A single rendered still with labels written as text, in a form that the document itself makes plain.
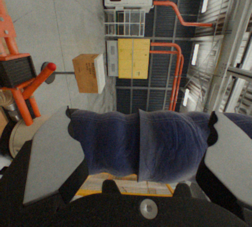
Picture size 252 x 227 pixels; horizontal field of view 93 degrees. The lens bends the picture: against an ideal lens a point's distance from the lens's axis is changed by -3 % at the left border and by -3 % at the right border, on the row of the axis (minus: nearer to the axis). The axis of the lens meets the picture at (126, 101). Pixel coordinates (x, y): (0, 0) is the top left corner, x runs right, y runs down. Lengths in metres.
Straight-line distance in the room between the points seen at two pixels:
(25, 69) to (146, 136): 0.40
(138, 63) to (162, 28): 4.31
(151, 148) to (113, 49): 7.49
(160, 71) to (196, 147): 10.97
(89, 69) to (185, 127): 1.92
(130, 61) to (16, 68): 7.33
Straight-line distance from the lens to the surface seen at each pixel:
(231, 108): 2.55
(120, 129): 0.37
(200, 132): 0.41
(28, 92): 0.46
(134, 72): 7.75
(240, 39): 2.70
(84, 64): 2.16
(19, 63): 0.46
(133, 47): 7.60
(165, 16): 11.27
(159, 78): 11.38
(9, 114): 0.54
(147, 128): 0.36
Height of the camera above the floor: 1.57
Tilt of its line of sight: 3 degrees down
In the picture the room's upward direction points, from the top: 92 degrees clockwise
